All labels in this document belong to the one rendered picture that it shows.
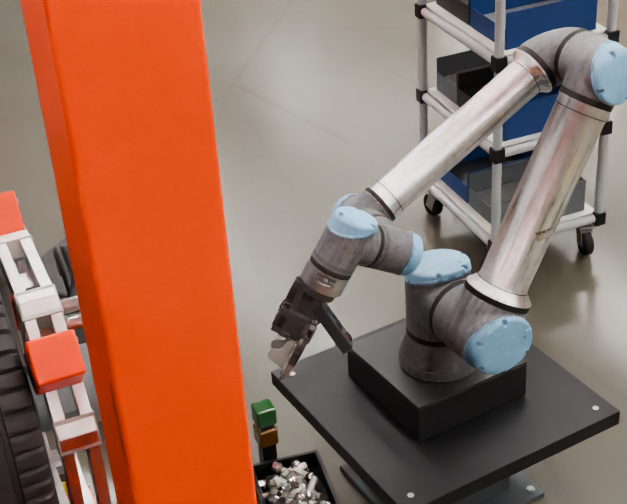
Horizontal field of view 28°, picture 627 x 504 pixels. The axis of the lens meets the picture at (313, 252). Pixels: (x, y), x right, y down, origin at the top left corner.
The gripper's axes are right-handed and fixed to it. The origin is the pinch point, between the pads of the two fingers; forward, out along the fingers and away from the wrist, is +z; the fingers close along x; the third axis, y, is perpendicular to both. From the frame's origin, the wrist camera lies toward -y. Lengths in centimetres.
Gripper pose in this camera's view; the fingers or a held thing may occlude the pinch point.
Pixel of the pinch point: (286, 373)
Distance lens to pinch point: 256.6
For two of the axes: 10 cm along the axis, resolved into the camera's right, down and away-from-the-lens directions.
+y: -9.0, -4.4, -0.6
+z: -4.3, 8.4, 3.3
